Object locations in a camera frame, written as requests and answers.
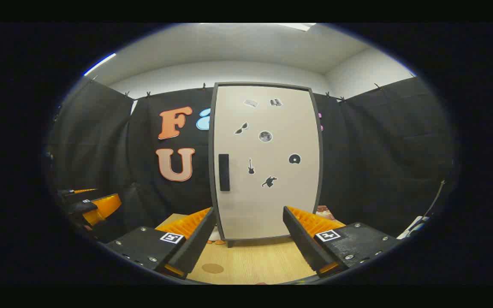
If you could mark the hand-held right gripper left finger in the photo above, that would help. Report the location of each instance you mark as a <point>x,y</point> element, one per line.
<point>197,248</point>

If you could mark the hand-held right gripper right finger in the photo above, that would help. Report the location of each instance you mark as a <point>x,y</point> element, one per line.
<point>302,244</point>

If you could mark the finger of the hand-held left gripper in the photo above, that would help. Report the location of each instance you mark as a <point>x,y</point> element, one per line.
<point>69,193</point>
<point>81,208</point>

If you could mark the round brown coaster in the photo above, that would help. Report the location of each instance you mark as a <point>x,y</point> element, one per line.
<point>212,268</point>

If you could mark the white cabinet door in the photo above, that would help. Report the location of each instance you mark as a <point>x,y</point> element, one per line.
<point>272,201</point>

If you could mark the grey cabinet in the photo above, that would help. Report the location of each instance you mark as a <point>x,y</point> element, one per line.
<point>211,141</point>

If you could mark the plush penguin toy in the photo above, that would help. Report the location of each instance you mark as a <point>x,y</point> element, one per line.
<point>215,234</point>

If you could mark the brown cover book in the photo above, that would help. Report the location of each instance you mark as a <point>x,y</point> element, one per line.
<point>324,210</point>

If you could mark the black backdrop cloth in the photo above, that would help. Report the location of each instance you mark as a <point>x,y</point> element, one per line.
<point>379,149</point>

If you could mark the ceiling light strip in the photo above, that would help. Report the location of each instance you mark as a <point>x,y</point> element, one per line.
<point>101,63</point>

